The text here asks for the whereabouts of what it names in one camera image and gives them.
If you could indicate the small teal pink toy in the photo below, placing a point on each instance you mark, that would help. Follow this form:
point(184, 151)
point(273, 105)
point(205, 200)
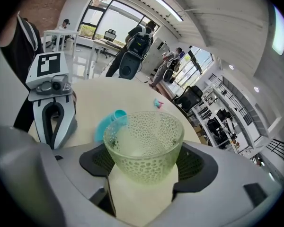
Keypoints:
point(158, 103)

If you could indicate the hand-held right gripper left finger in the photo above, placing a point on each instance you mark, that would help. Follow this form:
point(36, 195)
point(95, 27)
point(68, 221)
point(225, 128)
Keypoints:
point(49, 185)

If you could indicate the black office chair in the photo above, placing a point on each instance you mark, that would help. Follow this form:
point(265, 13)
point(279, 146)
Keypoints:
point(189, 97)

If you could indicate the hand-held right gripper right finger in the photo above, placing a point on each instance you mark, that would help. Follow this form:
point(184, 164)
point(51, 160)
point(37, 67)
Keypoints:
point(227, 197)

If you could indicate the long ceiling light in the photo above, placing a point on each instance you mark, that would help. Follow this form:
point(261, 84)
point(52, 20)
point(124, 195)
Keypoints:
point(280, 32)
point(166, 7)

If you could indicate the white shelf unit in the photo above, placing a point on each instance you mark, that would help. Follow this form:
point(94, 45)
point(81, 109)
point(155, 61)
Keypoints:
point(227, 117)

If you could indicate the person's black striped top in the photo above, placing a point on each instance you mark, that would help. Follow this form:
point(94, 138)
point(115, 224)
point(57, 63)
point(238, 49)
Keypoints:
point(19, 55)

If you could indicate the white cabinet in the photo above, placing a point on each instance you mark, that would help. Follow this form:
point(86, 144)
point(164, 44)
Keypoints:
point(159, 53)

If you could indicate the teal blue vase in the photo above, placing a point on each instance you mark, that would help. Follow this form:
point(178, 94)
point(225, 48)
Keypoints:
point(101, 129)

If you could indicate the green textured glass cup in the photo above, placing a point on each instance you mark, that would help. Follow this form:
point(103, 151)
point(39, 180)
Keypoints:
point(144, 164)

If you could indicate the small white table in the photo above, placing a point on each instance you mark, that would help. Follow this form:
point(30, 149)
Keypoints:
point(61, 33)

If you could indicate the glass entrance doors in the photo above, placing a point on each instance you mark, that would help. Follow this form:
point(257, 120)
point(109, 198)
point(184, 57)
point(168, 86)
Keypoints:
point(194, 67)

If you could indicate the large black frame window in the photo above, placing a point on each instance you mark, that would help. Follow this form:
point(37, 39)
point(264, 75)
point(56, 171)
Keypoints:
point(118, 20)

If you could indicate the round beige table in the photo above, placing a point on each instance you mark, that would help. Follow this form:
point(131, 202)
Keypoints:
point(109, 93)

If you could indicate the white office chair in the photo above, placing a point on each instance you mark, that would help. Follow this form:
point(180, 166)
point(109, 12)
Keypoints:
point(109, 35)

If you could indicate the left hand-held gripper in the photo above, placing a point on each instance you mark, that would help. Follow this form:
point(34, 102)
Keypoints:
point(48, 65)

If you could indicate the white frame wooden desk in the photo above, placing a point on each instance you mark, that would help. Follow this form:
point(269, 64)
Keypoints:
point(106, 44)

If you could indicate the round ceiling downlight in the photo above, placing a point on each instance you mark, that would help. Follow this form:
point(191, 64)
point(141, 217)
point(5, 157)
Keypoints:
point(256, 89)
point(231, 67)

